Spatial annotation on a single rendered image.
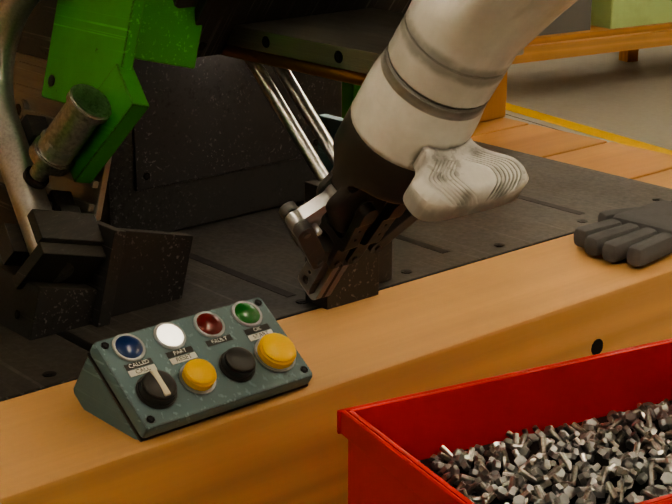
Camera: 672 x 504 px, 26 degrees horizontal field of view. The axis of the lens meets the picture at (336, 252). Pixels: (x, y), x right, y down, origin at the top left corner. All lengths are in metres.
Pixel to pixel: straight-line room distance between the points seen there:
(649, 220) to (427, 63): 0.63
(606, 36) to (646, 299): 5.46
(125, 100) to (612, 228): 0.50
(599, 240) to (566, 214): 0.15
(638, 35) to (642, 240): 5.50
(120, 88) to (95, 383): 0.26
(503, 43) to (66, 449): 0.41
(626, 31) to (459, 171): 6.03
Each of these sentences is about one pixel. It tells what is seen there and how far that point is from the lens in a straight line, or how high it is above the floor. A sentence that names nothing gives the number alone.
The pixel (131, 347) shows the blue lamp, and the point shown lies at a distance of 1.03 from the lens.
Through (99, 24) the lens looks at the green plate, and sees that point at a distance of 1.23.
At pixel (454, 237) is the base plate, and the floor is 0.90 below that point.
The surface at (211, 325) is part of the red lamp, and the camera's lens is 1.07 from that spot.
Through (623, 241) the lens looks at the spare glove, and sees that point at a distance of 1.39.
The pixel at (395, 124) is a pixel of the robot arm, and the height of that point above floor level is 1.13.
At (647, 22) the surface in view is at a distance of 7.00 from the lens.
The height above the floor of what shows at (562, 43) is 0.24.
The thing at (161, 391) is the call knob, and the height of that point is 0.93.
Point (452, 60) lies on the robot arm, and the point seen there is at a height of 1.18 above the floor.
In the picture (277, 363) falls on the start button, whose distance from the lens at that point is 1.06.
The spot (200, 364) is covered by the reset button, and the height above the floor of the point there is 0.94.
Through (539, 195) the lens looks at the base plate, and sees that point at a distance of 1.61.
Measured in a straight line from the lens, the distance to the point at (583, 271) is 1.36.
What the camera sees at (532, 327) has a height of 0.89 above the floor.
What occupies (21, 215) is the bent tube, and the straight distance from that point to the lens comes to 1.23.
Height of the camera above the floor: 1.33
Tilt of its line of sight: 18 degrees down
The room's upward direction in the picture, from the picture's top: straight up
